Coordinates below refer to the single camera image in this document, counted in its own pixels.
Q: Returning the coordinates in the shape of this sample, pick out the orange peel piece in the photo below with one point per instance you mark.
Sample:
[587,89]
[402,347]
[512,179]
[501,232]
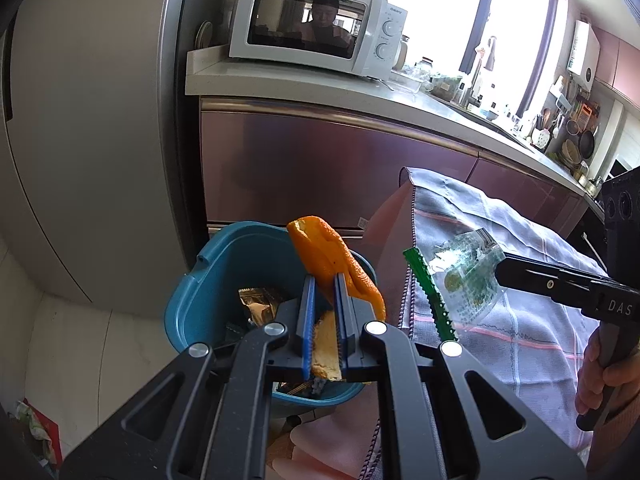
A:
[324,254]
[325,363]

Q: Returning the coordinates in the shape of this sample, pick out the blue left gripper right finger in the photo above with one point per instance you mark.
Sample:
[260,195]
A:
[351,314]

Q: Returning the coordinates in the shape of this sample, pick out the purple plaid tablecloth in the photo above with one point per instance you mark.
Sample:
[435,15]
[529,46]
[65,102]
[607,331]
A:
[530,343]

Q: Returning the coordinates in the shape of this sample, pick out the white microwave oven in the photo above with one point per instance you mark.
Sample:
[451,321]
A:
[355,37]

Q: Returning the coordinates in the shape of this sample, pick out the right hand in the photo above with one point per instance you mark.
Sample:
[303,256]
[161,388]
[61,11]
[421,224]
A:
[593,378]

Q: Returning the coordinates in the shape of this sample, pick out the white wall water heater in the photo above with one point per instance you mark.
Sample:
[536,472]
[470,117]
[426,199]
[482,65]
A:
[584,55]

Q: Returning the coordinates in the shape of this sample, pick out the clear green snack wrapper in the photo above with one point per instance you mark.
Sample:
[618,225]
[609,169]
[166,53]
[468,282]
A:
[458,279]

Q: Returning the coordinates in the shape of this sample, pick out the purple kitchen cabinets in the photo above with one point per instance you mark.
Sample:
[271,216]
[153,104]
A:
[275,161]

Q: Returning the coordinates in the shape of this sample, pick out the teal trash bin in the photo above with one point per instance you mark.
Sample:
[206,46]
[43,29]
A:
[206,306]

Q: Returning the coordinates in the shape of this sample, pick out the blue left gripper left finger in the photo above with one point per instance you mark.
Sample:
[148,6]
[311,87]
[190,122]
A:
[304,333]

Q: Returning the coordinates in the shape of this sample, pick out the black frying pan hanging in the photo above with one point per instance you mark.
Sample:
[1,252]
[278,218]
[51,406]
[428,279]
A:
[586,144]

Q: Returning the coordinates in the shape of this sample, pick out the pink right sleeve forearm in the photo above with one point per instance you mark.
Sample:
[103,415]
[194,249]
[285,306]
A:
[614,451]

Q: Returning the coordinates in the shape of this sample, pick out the grey refrigerator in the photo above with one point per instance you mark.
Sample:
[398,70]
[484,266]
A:
[89,150]

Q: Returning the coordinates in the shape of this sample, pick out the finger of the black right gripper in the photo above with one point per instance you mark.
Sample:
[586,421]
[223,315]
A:
[530,274]

